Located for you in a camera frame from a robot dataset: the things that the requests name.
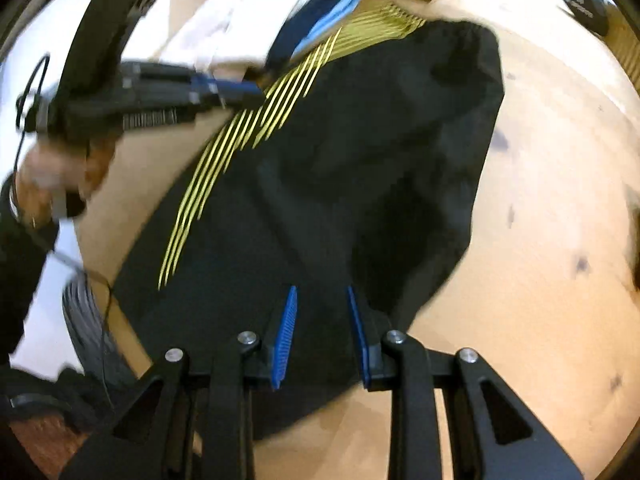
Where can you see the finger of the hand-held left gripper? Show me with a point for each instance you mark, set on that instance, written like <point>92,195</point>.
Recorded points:
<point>210,100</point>
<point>170,76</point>

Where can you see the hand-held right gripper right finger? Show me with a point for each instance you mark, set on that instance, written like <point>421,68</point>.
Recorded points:
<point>357,340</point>

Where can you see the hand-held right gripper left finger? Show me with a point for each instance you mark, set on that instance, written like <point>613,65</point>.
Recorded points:
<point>282,340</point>

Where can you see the black yellow-striped garment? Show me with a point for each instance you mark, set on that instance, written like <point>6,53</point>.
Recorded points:
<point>350,160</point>

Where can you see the person's left forearm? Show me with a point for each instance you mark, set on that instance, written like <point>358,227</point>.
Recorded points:
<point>20,270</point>

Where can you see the person's left hand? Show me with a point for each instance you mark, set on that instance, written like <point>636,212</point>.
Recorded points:
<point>45,170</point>

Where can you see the cream knit cardigan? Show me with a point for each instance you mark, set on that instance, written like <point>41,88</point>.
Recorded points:
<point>240,20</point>

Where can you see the dark blue folded garment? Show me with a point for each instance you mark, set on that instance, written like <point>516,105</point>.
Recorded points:
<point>310,15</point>

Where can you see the light blue folded garment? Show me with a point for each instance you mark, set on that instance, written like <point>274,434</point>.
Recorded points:
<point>341,2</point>

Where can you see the grey striped pants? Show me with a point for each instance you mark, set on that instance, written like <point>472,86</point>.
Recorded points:
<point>85,320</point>

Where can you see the dark cloth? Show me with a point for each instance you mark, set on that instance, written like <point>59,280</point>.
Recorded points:
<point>65,400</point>

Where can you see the wooden railing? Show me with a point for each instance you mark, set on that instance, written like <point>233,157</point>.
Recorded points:
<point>627,55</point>

